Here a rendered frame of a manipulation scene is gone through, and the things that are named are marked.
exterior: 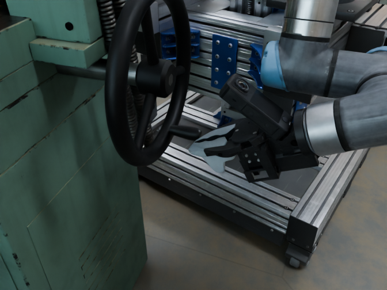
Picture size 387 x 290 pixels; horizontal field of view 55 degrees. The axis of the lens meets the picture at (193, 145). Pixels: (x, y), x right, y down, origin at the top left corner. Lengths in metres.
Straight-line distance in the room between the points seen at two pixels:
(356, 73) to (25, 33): 0.49
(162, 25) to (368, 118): 0.81
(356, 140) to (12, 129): 0.49
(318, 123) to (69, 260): 0.58
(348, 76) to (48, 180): 0.53
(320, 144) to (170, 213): 1.02
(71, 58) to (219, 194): 0.85
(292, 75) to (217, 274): 0.85
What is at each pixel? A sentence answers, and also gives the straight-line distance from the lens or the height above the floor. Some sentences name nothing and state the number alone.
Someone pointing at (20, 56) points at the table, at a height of 0.86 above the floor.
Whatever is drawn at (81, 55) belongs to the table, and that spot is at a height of 0.86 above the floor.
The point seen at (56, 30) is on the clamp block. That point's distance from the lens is 0.61.
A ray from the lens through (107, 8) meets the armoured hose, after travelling 0.59.
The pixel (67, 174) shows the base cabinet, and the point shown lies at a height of 0.61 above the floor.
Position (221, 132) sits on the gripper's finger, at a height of 0.72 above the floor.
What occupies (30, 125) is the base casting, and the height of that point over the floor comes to 0.75.
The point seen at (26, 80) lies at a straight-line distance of 0.62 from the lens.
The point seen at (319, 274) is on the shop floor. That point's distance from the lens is 1.37.
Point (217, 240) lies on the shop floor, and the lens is 1.39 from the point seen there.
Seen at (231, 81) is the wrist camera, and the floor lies 0.83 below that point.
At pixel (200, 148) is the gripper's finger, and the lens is 0.61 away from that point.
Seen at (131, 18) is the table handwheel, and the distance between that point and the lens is 0.49.
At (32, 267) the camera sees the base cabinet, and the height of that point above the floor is 0.50.
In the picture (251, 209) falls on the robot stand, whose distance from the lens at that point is 1.26.
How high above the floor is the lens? 1.07
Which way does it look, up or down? 36 degrees down
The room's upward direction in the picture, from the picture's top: straight up
